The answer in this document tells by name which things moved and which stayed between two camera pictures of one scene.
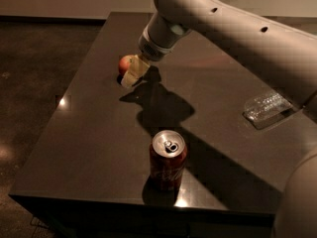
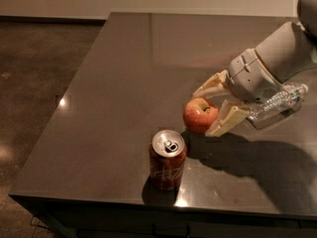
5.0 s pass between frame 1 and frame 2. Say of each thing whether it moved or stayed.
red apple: moved
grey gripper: moved
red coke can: stayed
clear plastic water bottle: stayed
